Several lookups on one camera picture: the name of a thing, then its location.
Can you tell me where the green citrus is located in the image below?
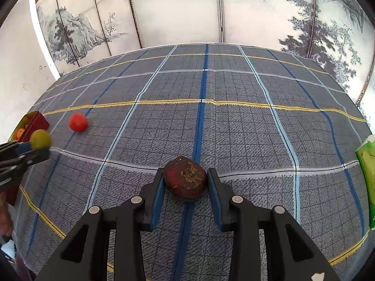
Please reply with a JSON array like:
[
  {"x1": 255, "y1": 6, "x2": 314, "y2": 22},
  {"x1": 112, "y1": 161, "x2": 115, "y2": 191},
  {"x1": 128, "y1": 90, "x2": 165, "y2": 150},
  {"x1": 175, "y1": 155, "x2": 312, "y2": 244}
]
[{"x1": 30, "y1": 129, "x2": 52, "y2": 150}]

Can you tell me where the dark maroon passion fruit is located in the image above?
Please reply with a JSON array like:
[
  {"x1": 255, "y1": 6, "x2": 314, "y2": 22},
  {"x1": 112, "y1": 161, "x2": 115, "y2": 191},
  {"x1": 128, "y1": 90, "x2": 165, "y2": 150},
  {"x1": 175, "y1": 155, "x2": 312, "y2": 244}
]
[{"x1": 163, "y1": 156, "x2": 207, "y2": 201}]

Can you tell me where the person's left hand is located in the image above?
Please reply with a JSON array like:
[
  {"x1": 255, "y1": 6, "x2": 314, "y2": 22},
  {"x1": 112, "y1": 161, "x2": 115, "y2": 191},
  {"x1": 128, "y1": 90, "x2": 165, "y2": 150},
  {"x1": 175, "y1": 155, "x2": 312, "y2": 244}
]
[{"x1": 0, "y1": 192, "x2": 13, "y2": 237}]

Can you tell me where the orange fruit in tin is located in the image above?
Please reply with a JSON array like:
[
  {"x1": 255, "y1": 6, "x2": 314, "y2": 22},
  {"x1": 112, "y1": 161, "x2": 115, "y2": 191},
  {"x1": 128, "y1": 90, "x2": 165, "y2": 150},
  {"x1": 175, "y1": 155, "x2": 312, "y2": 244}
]
[{"x1": 16, "y1": 128, "x2": 25, "y2": 140}]

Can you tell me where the red toffee tin box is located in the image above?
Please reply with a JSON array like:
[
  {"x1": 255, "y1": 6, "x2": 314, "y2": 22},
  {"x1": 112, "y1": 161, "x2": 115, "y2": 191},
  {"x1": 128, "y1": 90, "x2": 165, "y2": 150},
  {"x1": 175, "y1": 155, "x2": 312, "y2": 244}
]
[{"x1": 6, "y1": 110, "x2": 50, "y2": 206}]

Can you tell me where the red tomato far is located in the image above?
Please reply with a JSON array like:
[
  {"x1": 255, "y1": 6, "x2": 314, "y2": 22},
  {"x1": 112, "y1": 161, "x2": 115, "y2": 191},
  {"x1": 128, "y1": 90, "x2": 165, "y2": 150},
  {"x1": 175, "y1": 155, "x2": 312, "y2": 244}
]
[{"x1": 69, "y1": 113, "x2": 88, "y2": 133}]

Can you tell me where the green tissue pack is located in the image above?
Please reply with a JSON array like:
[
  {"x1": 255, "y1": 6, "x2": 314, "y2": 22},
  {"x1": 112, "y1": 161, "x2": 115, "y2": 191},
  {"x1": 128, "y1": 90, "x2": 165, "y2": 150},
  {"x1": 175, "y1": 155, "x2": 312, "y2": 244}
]
[{"x1": 356, "y1": 134, "x2": 375, "y2": 230}]

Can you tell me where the blue plaid tablecloth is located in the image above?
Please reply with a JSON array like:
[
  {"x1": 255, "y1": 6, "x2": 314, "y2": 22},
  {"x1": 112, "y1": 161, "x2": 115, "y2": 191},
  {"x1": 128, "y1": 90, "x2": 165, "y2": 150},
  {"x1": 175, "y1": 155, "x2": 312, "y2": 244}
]
[{"x1": 13, "y1": 44, "x2": 374, "y2": 280}]

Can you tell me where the painted landscape folding screen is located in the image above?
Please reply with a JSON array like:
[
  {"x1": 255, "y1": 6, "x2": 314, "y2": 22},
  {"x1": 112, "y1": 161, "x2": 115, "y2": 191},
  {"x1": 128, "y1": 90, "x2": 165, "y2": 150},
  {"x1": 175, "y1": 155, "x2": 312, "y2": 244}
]
[{"x1": 32, "y1": 0, "x2": 374, "y2": 115}]

